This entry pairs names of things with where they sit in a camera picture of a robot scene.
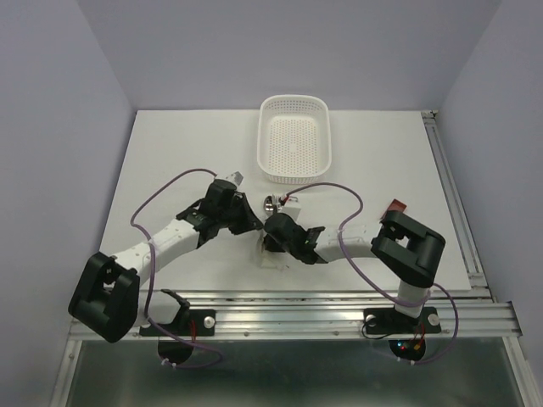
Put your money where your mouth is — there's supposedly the green handled spoon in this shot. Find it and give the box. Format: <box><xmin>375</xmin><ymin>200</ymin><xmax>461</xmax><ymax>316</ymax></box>
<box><xmin>263</xmin><ymin>195</ymin><xmax>277</xmax><ymax>214</ymax></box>

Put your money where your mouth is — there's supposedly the white paper napkin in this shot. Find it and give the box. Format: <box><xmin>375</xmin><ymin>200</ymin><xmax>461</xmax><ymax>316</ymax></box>
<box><xmin>255</xmin><ymin>234</ymin><xmax>289</xmax><ymax>271</ymax></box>

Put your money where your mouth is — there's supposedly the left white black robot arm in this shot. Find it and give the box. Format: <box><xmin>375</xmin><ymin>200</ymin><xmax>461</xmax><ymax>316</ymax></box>
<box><xmin>68</xmin><ymin>172</ymin><xmax>263</xmax><ymax>343</ymax></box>

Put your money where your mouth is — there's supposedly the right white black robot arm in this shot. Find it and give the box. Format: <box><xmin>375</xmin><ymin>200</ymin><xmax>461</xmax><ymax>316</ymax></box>
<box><xmin>264</xmin><ymin>210</ymin><xmax>446</xmax><ymax>331</ymax></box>

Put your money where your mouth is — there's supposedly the white perforated plastic basket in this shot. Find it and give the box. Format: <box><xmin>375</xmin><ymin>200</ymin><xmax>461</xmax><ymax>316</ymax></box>
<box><xmin>256</xmin><ymin>94</ymin><xmax>332</xmax><ymax>185</ymax></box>

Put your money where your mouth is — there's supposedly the red plastic utensil tray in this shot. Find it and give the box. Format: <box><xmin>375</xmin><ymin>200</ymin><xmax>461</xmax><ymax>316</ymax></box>
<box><xmin>386</xmin><ymin>198</ymin><xmax>407</xmax><ymax>213</ymax></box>

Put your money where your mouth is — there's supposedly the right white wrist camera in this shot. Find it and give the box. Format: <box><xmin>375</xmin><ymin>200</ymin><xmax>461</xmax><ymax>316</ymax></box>
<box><xmin>276</xmin><ymin>195</ymin><xmax>302</xmax><ymax>221</ymax></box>

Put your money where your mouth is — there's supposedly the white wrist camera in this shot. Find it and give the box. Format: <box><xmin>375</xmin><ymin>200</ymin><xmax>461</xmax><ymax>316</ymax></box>
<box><xmin>276</xmin><ymin>195</ymin><xmax>302</xmax><ymax>221</ymax></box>
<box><xmin>216</xmin><ymin>171</ymin><xmax>244</xmax><ymax>188</ymax></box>

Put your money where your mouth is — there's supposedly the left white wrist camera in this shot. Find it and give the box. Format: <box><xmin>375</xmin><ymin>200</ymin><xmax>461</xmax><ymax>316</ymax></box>
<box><xmin>216</xmin><ymin>171</ymin><xmax>244</xmax><ymax>188</ymax></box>

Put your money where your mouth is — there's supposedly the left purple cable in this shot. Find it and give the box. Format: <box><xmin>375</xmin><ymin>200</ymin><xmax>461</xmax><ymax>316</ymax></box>
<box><xmin>129</xmin><ymin>168</ymin><xmax>226</xmax><ymax>369</ymax></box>

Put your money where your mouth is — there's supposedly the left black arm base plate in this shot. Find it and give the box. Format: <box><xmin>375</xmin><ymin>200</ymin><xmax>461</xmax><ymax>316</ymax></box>
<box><xmin>138</xmin><ymin>308</ymin><xmax>218</xmax><ymax>365</ymax></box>

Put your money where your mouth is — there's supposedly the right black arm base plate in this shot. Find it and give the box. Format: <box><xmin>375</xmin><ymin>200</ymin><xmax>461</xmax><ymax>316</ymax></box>
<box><xmin>361</xmin><ymin>307</ymin><xmax>442</xmax><ymax>363</ymax></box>

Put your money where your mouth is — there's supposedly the aluminium right side rail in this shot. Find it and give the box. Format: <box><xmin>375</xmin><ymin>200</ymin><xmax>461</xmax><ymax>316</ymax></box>
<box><xmin>421</xmin><ymin>110</ymin><xmax>495</xmax><ymax>301</ymax></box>

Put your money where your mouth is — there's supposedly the aluminium rail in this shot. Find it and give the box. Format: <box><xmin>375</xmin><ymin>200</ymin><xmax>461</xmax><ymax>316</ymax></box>
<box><xmin>421</xmin><ymin>110</ymin><xmax>495</xmax><ymax>301</ymax></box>
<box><xmin>182</xmin><ymin>289</ymin><xmax>522</xmax><ymax>341</ymax></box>

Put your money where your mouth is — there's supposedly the aluminium front rail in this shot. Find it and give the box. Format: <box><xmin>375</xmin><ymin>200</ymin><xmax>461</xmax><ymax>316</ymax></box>
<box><xmin>182</xmin><ymin>289</ymin><xmax>522</xmax><ymax>341</ymax></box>

